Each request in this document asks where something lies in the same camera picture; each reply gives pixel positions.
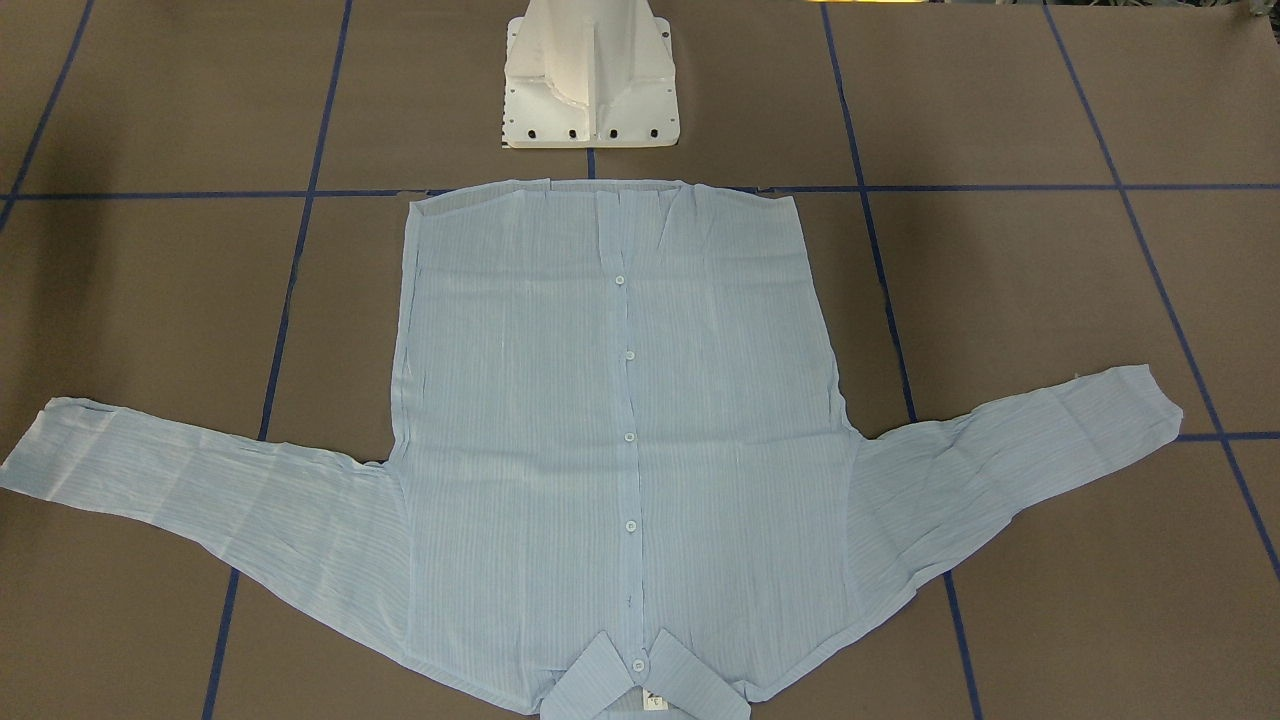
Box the light blue button-up shirt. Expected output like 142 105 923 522
3 179 1183 719

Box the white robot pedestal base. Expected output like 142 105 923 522
502 1 681 149

